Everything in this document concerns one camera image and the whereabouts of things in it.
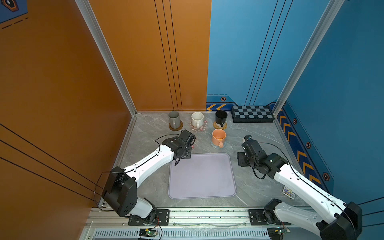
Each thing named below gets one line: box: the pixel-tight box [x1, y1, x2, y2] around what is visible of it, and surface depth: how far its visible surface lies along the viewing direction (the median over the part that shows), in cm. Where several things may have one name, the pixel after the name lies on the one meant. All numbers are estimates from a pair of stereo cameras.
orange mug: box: [212, 128, 227, 148], surface depth 97 cm
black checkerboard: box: [231, 105, 275, 123], surface depth 118 cm
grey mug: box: [168, 110, 181, 129], surface depth 105 cm
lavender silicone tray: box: [168, 153, 236, 199], surface depth 87 cm
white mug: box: [191, 111, 204, 129], surface depth 107 cm
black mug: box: [215, 110, 228, 127], surface depth 108 cm
